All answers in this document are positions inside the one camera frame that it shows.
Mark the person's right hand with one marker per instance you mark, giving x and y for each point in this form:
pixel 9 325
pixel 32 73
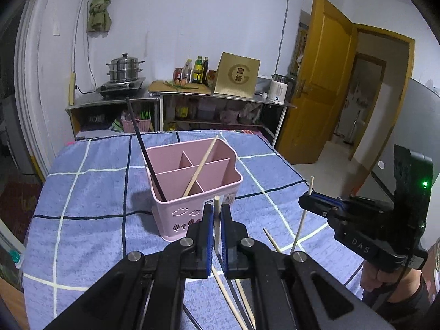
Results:
pixel 371 276

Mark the yellow label bottle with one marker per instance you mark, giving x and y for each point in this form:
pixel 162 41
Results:
pixel 197 70

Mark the wooden cutting board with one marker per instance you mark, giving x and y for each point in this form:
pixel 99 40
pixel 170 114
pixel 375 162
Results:
pixel 158 86

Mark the white electric kettle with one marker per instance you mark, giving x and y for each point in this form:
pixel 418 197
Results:
pixel 277 91

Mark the dark small box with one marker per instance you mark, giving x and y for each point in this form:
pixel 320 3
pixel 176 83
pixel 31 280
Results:
pixel 96 118

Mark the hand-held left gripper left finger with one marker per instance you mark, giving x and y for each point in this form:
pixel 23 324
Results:
pixel 208 247

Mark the green hanging cloth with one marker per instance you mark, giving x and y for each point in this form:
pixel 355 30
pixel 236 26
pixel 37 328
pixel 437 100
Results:
pixel 99 7

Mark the black induction stove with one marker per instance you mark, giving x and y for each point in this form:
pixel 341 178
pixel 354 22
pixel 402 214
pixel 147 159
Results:
pixel 120 87

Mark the small brown jar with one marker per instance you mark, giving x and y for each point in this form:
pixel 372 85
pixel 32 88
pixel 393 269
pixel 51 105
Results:
pixel 211 78

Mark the gold square box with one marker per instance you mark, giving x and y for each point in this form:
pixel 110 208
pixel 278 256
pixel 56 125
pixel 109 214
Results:
pixel 237 75

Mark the long steel shelf table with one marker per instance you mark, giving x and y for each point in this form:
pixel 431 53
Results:
pixel 275 110

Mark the steel steamer pot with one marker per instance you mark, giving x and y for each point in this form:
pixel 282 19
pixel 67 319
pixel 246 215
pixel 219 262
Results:
pixel 124 68

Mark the white door frame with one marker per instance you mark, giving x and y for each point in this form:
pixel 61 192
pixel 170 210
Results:
pixel 32 92

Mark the yellow oil bottle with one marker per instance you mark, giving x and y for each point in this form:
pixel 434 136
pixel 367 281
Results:
pixel 182 110

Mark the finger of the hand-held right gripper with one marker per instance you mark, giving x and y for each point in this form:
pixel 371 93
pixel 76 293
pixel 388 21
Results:
pixel 326 198
pixel 311 204

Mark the grey cabinet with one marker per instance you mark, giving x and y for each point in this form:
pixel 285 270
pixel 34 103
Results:
pixel 422 117

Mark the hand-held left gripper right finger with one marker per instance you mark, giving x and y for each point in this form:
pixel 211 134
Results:
pixel 224 247

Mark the dark sauce bottle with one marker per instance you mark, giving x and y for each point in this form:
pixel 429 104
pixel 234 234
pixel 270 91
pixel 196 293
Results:
pixel 205 70

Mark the green plastic bag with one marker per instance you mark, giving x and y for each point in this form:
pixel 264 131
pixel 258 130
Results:
pixel 117 126

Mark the clear bottle green cap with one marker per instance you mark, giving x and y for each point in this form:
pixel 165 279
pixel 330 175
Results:
pixel 15 259

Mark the wall calendar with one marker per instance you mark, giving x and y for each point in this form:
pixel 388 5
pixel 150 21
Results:
pixel 301 46

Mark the black chopstick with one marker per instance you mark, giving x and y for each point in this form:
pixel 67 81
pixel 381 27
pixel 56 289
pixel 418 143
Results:
pixel 192 316
pixel 239 299
pixel 142 144

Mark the wooden chopstick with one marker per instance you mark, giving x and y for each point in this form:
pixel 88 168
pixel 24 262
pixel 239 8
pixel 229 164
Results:
pixel 302 227
pixel 202 165
pixel 225 290
pixel 244 299
pixel 271 240
pixel 217 220

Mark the white wall socket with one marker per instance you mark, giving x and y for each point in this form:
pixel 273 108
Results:
pixel 56 28

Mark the pink plastic utensil holder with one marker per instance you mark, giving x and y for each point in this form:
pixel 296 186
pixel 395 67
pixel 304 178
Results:
pixel 178 213

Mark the blue plaid blanket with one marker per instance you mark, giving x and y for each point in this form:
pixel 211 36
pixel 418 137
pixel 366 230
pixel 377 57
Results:
pixel 86 196

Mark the white plastic bags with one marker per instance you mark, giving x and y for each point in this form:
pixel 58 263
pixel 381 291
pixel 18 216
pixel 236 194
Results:
pixel 237 114

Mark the pink plastic basket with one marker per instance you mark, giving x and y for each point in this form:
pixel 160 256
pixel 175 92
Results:
pixel 132 126

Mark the yellow wooden door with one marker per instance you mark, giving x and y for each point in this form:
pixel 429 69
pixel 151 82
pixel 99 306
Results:
pixel 319 92

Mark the beige power strip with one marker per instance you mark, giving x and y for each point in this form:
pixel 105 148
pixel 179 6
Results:
pixel 72 89

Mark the red sauce jar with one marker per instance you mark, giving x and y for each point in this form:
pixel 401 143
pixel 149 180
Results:
pixel 177 75

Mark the green onion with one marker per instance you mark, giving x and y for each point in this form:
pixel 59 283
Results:
pixel 178 86

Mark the person's right forearm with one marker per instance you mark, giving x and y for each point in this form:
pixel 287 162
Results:
pixel 412 295

